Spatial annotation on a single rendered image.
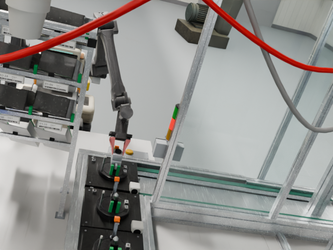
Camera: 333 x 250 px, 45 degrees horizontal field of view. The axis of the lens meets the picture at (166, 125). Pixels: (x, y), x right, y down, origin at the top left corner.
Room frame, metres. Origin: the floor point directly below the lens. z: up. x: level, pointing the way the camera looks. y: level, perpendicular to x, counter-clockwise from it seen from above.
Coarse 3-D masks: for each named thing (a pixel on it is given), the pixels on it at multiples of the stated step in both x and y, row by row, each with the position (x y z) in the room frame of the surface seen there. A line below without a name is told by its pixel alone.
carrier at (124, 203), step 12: (84, 192) 1.37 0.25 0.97; (96, 192) 1.39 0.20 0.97; (108, 192) 1.41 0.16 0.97; (120, 192) 1.44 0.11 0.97; (84, 204) 1.29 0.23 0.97; (96, 204) 1.29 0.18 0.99; (108, 204) 1.31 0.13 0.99; (120, 204) 1.28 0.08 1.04; (132, 204) 1.38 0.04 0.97; (84, 216) 1.23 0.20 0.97; (96, 216) 1.24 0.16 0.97; (108, 216) 1.25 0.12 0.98; (120, 216) 1.26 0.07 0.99; (132, 216) 1.31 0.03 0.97; (108, 228) 1.20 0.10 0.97; (120, 228) 1.22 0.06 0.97; (132, 228) 1.22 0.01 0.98
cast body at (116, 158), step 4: (116, 152) 1.55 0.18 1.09; (120, 152) 1.56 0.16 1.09; (112, 156) 1.54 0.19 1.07; (116, 156) 1.54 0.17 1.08; (120, 156) 1.54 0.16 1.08; (112, 160) 1.53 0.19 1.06; (116, 160) 1.54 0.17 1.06; (120, 160) 1.54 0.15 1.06; (112, 164) 1.53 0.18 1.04; (116, 164) 1.53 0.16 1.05; (120, 164) 1.54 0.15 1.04; (116, 168) 1.52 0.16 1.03
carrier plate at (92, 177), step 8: (88, 160) 1.61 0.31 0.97; (96, 160) 1.62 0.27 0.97; (88, 168) 1.54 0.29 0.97; (96, 168) 1.56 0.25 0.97; (128, 168) 1.64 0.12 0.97; (136, 168) 1.66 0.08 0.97; (88, 176) 1.48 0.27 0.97; (96, 176) 1.50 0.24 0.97; (128, 176) 1.57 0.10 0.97; (136, 176) 1.59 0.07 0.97; (88, 184) 1.43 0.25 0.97; (96, 184) 1.44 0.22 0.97; (104, 184) 1.46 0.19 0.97; (112, 184) 1.48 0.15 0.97; (120, 184) 1.50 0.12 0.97; (128, 184) 1.51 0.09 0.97; (128, 192) 1.47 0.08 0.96
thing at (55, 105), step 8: (40, 96) 1.34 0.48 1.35; (48, 96) 1.35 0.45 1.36; (56, 96) 1.36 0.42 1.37; (40, 104) 1.33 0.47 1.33; (48, 104) 1.34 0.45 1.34; (56, 104) 1.34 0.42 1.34; (64, 104) 1.35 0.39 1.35; (72, 104) 1.42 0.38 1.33; (48, 112) 1.33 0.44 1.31; (56, 112) 1.33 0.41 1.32; (64, 112) 1.34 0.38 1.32; (72, 112) 1.44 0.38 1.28
